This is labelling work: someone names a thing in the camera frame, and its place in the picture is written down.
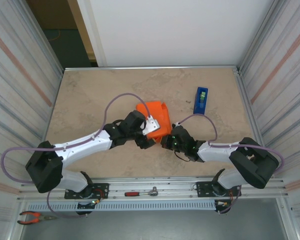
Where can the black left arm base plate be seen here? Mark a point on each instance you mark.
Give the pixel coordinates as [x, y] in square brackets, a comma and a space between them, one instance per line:
[102, 190]

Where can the white door frame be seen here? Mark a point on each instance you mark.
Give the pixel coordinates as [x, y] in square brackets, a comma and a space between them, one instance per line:
[90, 32]

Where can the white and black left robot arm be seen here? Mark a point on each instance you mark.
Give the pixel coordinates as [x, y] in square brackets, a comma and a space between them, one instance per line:
[90, 147]

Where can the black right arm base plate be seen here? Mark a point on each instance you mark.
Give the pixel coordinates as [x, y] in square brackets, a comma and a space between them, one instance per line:
[202, 190]

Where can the wide aluminium frame rail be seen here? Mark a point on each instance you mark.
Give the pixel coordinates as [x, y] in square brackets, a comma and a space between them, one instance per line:
[177, 186]

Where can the thin aluminium frame rail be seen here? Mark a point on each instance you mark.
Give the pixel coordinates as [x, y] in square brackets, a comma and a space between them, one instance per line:
[152, 68]

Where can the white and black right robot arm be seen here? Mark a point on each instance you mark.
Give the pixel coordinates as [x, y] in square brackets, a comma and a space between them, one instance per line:
[215, 152]

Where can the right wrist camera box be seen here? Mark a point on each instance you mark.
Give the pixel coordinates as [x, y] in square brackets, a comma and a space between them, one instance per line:
[177, 124]

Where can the orange cloth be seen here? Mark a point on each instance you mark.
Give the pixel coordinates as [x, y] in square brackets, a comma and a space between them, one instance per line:
[156, 117]

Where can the blue tape dispenser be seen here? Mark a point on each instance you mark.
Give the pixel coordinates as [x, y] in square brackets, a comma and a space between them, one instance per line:
[199, 106]

